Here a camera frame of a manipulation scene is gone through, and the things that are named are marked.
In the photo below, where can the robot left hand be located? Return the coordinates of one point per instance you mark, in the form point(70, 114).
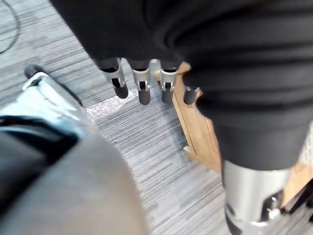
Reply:
point(220, 49)

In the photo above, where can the white bed sheet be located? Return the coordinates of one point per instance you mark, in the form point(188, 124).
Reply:
point(306, 151)

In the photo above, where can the wooden bed frame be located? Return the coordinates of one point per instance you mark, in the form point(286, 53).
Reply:
point(198, 132)

